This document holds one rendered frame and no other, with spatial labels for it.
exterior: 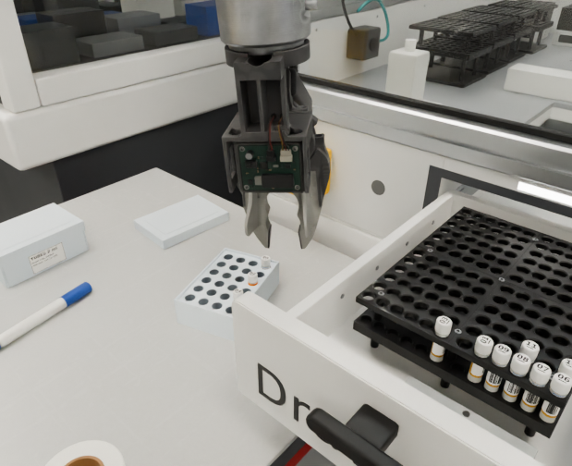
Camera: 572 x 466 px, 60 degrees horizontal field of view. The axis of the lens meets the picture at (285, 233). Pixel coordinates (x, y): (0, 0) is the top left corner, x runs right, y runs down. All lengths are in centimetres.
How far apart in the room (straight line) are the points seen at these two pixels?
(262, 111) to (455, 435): 27
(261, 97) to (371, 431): 25
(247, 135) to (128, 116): 69
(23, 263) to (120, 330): 19
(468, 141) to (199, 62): 72
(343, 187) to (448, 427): 46
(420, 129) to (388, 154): 6
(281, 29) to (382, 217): 38
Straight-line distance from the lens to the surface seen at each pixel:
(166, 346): 62
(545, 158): 59
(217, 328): 61
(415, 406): 34
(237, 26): 41
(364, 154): 69
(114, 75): 106
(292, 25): 41
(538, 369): 41
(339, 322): 51
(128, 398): 57
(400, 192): 68
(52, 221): 80
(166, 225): 81
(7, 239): 78
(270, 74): 40
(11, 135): 99
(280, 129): 40
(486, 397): 44
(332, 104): 70
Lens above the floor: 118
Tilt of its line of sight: 32 degrees down
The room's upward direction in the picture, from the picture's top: straight up
